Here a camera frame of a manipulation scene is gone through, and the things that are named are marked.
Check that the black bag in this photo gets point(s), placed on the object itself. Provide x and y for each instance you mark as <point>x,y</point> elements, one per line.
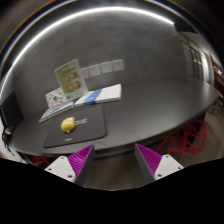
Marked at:
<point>6,133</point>

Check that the white and blue book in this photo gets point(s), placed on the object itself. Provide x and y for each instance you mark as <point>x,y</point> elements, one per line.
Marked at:
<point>100,95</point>

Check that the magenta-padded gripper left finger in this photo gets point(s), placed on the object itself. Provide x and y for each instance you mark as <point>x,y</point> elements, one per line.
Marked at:
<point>80,160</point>

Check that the white wall socket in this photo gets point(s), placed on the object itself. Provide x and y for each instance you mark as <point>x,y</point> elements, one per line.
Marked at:
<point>118,65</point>
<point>94,70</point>
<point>84,72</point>
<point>106,67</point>

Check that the yellow computer mouse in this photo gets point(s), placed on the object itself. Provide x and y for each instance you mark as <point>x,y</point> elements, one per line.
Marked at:
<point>67,125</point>

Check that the dark grey mouse pad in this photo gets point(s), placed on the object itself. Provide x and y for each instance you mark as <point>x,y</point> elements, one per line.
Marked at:
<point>90,128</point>

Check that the white colourful sticker card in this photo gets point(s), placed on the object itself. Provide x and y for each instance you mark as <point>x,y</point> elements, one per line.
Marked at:
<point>53,98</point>

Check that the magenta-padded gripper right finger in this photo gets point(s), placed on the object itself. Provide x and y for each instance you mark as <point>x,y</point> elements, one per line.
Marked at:
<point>150,161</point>

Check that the grey striped book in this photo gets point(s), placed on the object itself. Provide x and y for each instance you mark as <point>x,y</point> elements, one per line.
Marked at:
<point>55,112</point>

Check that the green menu stand sign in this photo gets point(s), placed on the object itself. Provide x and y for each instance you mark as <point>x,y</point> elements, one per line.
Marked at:
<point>71,79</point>

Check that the white ceiling light strip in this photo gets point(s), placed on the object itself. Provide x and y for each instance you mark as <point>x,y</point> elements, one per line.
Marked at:
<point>100,9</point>

